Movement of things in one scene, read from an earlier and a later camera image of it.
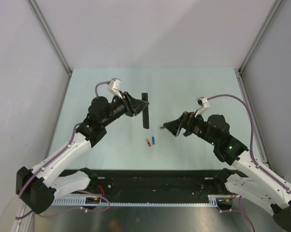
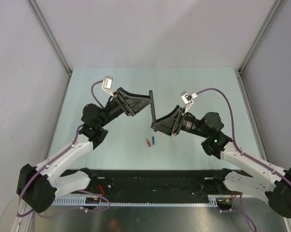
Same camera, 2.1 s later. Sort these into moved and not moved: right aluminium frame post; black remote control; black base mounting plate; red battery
Moved: black remote control
Not moved: black base mounting plate; right aluminium frame post; red battery
